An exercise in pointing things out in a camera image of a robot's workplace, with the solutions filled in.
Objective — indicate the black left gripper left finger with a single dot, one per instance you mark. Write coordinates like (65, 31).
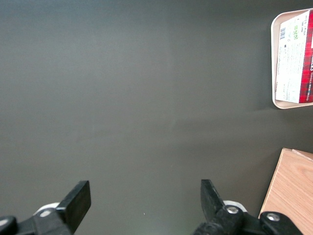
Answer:
(73, 208)

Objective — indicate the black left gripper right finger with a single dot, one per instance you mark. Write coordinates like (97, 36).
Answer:
(211, 203)

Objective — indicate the cream plastic tray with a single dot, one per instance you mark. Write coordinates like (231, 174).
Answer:
(274, 49)

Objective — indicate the wooden two-drawer cabinet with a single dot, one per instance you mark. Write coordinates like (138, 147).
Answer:
(293, 186)

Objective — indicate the red tartan shortbread box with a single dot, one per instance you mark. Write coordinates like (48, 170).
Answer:
(291, 61)

